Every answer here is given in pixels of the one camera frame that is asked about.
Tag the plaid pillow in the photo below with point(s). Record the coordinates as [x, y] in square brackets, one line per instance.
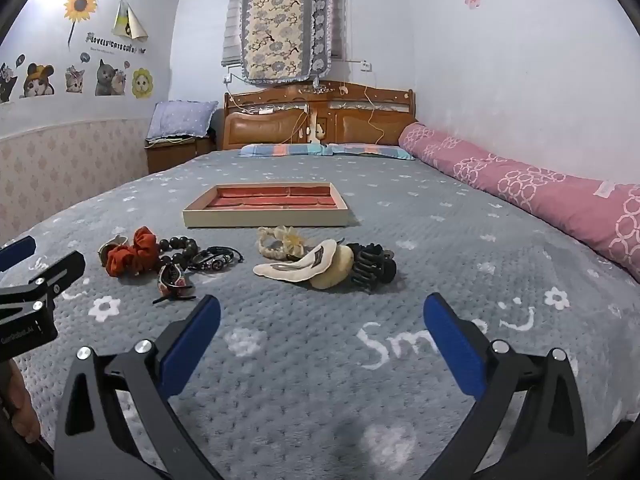
[370, 150]
[275, 149]

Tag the beige tray with brick lining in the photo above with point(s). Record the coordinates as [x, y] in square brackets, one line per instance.
[265, 205]

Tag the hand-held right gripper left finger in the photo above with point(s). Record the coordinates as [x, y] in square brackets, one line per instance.
[190, 340]

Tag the person's left hand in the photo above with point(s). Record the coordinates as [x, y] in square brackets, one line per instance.
[17, 405]

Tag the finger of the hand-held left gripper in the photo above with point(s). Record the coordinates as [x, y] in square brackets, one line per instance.
[60, 270]
[17, 253]

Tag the tan round hair pad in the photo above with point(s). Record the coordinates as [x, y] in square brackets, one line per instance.
[332, 270]

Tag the black claw hair clip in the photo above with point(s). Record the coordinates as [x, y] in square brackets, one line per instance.
[362, 262]

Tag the yellow hat cat sticker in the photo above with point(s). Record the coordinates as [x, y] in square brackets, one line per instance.
[37, 81]

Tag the purple dotted cushion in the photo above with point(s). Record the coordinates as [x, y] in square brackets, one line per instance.
[180, 117]

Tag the rainbow striped hair clip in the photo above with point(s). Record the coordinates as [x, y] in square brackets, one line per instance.
[172, 280]

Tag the wooden bed headboard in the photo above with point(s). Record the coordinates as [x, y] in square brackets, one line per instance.
[280, 127]

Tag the yellow flower cat sticker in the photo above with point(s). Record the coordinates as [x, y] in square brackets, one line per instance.
[141, 84]

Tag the wooden nightstand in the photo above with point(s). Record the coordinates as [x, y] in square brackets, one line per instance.
[170, 155]

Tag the tabby kitten wall sticker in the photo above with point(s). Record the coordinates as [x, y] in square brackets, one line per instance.
[75, 80]

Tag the peeling wall poster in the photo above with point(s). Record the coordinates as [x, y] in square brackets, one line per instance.
[127, 22]

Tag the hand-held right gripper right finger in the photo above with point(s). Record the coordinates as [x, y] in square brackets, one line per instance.
[452, 345]

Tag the cream flower scrunchie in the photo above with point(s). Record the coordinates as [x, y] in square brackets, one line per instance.
[280, 245]

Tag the grey cats wall sticker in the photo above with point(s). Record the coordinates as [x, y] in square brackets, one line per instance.
[107, 79]

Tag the grey flower print blanket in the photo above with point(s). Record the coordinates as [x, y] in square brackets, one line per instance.
[310, 350]

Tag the black cat wall sticker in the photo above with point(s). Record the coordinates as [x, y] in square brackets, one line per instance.
[6, 85]

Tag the lettering wall sticker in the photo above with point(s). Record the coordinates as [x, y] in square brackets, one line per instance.
[110, 40]

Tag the cream rabbit ear hairband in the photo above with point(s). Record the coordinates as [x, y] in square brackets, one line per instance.
[300, 260]

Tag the orange scrunchie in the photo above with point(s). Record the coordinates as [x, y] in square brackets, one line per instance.
[132, 255]

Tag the white wall outlet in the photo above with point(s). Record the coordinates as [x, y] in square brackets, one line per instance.
[366, 66]

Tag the brown and beige hair clip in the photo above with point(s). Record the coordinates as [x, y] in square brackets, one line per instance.
[107, 250]

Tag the pink patterned rolled quilt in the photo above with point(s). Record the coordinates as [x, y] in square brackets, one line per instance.
[525, 185]

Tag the sunflower wall sticker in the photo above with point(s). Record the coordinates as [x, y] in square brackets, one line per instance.
[80, 4]

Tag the hanging floral quilt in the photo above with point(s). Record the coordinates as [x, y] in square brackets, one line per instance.
[280, 30]

